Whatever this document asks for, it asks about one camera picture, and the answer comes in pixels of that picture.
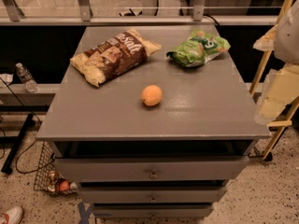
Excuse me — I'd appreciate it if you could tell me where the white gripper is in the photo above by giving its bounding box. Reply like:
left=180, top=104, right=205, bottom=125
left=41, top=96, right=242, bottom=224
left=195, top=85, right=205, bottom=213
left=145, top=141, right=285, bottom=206
left=254, top=63, right=299, bottom=124

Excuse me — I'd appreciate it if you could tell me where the orange fruit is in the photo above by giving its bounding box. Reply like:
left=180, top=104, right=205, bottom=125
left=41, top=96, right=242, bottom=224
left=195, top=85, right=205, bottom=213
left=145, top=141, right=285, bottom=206
left=141, top=85, right=163, bottom=106

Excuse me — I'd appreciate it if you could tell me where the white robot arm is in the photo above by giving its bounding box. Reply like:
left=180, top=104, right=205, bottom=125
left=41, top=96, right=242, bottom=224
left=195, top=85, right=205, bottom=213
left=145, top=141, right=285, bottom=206
left=253, top=1, right=299, bottom=124

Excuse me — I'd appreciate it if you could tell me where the green snack bag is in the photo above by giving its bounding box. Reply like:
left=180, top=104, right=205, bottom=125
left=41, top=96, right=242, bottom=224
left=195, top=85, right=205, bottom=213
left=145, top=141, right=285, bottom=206
left=166, top=29, right=231, bottom=67

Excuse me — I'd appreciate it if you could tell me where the grey drawer cabinet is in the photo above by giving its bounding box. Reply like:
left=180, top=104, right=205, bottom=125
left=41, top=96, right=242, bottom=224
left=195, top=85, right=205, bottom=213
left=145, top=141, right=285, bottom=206
left=38, top=25, right=269, bottom=208

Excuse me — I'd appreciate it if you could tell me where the brown sea salt chip bag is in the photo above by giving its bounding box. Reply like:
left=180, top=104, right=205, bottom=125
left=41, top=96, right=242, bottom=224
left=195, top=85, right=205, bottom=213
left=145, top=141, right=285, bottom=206
left=70, top=28, right=162, bottom=87

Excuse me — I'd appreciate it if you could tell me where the bottom grey drawer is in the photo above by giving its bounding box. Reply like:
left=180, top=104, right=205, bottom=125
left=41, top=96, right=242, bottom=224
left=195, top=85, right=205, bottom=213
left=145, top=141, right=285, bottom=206
left=93, top=205, right=213, bottom=218

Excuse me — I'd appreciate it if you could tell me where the grey drawer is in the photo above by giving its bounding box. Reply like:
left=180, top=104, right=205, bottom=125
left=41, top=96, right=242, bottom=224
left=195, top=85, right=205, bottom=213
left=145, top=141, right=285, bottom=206
left=55, top=156, right=249, bottom=182
left=93, top=205, right=213, bottom=218
left=78, top=186, right=227, bottom=204

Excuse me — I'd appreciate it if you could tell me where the middle grey drawer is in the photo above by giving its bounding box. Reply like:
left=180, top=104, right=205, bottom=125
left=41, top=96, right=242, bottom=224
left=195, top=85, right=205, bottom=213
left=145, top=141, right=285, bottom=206
left=78, top=186, right=227, bottom=204

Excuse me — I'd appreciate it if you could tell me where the top grey drawer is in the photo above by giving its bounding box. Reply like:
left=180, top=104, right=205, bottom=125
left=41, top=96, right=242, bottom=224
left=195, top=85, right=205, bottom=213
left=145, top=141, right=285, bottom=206
left=55, top=156, right=249, bottom=182

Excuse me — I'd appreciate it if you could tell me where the orange ball in basket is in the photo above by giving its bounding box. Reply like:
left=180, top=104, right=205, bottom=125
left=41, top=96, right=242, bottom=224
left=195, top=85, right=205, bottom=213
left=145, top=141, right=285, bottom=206
left=58, top=180, right=70, bottom=191

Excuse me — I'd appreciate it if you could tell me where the clear plastic water bottle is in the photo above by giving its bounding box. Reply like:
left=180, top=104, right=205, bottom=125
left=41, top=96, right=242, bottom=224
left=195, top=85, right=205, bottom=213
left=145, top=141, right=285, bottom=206
left=16, top=63, right=38, bottom=92

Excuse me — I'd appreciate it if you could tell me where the black metal stand leg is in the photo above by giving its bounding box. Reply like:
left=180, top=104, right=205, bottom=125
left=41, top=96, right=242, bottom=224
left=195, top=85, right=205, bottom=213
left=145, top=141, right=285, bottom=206
left=1, top=114, right=34, bottom=175

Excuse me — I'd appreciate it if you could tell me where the white and red shoe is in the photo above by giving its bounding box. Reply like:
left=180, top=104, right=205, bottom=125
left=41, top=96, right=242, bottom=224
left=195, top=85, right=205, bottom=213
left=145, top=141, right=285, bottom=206
left=0, top=206, right=23, bottom=224

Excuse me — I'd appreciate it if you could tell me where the black wire basket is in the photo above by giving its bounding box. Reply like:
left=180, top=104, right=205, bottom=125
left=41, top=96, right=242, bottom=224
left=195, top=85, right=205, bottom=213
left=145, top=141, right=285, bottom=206
left=34, top=143, right=78, bottom=196

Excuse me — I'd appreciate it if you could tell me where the black cable on floor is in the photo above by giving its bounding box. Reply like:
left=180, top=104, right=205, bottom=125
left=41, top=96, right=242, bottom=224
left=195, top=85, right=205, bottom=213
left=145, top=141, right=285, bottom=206
left=0, top=77, right=57, bottom=175

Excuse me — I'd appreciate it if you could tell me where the metal railing frame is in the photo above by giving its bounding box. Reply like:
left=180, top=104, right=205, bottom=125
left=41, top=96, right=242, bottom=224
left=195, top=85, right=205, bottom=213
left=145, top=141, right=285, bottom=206
left=0, top=0, right=281, bottom=25

